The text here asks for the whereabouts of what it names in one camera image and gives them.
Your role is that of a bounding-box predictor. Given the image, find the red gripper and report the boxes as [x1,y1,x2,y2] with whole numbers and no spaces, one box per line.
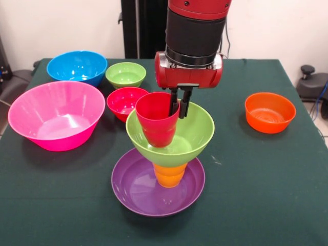
[154,51,224,120]

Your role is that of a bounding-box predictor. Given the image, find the large green plastic bowl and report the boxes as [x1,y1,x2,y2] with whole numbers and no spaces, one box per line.
[125,99,215,168]

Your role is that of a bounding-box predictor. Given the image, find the red plastic cup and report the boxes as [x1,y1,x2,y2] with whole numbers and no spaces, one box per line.
[135,92,181,148]

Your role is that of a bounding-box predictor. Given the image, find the orange plastic cup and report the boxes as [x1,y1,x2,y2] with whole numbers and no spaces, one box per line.
[153,162,188,189]

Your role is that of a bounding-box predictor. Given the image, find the purple plastic bowl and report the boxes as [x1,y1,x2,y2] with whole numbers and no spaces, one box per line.
[111,148,206,218]

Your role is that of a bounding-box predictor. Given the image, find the blue plastic bowl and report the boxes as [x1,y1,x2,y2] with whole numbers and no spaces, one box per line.
[46,50,108,88]

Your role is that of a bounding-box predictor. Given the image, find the small red plastic bowl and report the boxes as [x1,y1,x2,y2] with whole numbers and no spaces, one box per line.
[106,87,150,123]

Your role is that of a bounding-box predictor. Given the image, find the small green plastic bowl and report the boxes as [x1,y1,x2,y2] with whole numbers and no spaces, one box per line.
[105,61,147,90]

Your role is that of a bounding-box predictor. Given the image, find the orange plastic bowl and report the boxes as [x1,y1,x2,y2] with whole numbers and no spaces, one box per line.
[244,92,297,134]

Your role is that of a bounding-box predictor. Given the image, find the large pink plastic bowl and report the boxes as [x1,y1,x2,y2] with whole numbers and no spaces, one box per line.
[7,80,106,152]

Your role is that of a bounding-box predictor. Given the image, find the dark green table cloth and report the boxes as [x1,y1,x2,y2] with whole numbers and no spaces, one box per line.
[0,58,328,246]

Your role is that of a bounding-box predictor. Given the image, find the black hanging wall cables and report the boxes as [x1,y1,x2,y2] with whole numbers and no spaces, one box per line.
[219,16,232,59]

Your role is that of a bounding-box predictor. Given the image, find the black pedestal leg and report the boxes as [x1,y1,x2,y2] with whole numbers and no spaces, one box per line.
[296,65,328,103]
[0,69,33,103]

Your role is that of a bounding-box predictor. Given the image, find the blue cable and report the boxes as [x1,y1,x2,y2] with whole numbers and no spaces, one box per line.
[309,80,328,122]

